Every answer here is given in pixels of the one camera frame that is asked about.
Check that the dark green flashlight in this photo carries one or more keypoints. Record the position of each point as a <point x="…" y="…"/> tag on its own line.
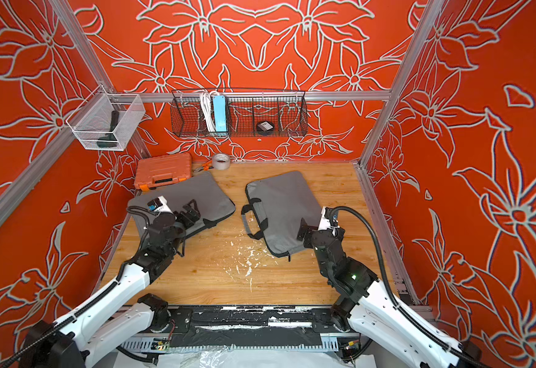
<point x="109" y="140"/>

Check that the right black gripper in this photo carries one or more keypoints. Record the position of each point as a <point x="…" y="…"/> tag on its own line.
<point x="314" y="232"/>

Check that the black round tape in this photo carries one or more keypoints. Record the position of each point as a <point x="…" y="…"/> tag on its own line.
<point x="265" y="128"/>

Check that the orange tool case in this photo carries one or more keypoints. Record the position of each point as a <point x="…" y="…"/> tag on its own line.
<point x="164" y="170"/>

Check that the clear tape roll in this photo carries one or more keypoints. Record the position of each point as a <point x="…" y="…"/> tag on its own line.
<point x="221" y="161"/>

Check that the grey laptop bag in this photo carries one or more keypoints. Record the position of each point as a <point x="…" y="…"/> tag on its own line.
<point x="212" y="203"/>
<point x="276" y="208"/>

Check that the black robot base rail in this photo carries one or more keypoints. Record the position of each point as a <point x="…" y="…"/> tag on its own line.
<point x="245" y="327"/>

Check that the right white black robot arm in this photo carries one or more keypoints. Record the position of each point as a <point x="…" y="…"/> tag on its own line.
<point x="368" y="306"/>

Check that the light blue box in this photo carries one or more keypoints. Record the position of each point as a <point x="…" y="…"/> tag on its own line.
<point x="219" y="105"/>

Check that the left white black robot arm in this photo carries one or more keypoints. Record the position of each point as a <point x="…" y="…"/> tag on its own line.
<point x="89" y="332"/>

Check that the black wire wall basket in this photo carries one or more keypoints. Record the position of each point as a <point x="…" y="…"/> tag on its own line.
<point x="192" y="112"/>

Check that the orange handled pliers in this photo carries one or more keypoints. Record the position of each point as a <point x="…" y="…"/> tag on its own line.
<point x="205" y="167"/>

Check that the clear plastic wall bin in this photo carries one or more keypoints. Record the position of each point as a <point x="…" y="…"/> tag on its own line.
<point x="91" y="119"/>

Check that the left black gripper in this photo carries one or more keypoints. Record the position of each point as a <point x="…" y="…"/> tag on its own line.
<point x="193" y="215"/>

